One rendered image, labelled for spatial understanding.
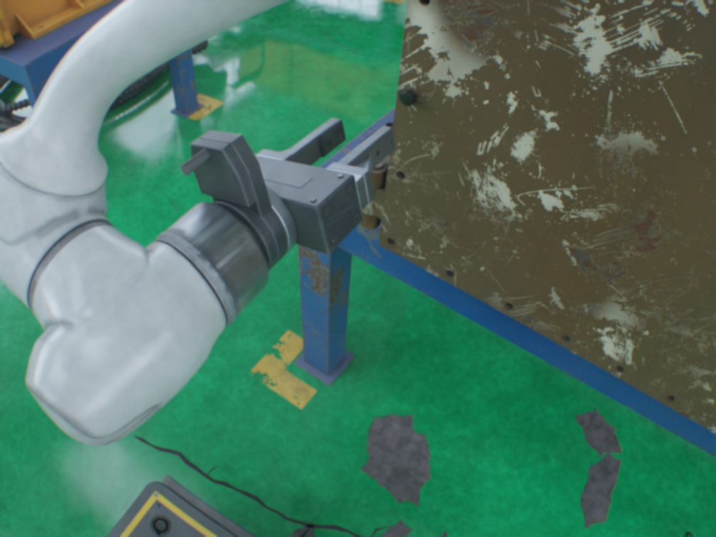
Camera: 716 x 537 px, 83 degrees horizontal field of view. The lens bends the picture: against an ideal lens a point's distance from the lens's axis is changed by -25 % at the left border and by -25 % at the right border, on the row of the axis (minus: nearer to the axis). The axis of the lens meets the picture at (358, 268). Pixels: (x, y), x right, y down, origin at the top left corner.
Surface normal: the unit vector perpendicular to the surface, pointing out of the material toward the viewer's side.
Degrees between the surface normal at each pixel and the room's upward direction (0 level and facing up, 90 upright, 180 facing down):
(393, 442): 0
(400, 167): 90
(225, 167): 90
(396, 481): 0
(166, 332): 49
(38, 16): 90
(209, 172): 90
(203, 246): 18
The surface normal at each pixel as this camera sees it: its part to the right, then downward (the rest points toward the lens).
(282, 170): -0.16, -0.73
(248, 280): 0.81, 0.28
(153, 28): -0.11, 0.76
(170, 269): 0.33, -0.63
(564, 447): 0.06, -0.64
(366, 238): -0.56, 0.62
